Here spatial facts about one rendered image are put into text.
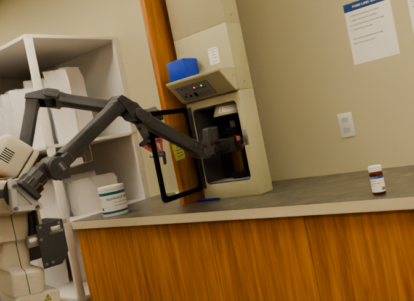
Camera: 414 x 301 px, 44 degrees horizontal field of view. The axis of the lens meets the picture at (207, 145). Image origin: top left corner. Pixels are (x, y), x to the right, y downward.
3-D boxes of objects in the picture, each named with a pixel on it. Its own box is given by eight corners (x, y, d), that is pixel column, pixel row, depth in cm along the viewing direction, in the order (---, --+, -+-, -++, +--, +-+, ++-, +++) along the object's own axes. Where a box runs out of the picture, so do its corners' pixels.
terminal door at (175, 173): (202, 190, 243) (186, 107, 243) (164, 203, 218) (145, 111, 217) (201, 190, 244) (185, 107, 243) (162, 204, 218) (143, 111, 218)
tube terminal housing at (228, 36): (235, 189, 265) (206, 42, 263) (289, 183, 244) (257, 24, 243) (204, 200, 246) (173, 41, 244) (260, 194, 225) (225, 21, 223)
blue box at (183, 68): (184, 81, 242) (180, 63, 242) (200, 76, 236) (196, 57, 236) (170, 82, 235) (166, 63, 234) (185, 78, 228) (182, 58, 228)
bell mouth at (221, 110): (228, 115, 253) (225, 104, 253) (257, 108, 242) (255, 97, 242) (205, 119, 240) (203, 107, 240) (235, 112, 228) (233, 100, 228)
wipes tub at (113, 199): (117, 211, 269) (111, 184, 269) (133, 210, 260) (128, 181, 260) (98, 218, 259) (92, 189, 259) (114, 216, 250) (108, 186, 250)
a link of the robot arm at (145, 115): (119, 119, 204) (133, 117, 196) (124, 106, 206) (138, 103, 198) (197, 160, 229) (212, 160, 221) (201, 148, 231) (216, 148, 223)
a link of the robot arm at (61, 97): (45, 108, 236) (41, 95, 226) (48, 98, 239) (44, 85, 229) (138, 122, 239) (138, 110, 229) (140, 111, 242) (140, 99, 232)
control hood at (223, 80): (185, 103, 245) (181, 82, 245) (239, 89, 224) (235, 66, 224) (169, 105, 236) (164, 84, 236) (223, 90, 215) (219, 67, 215)
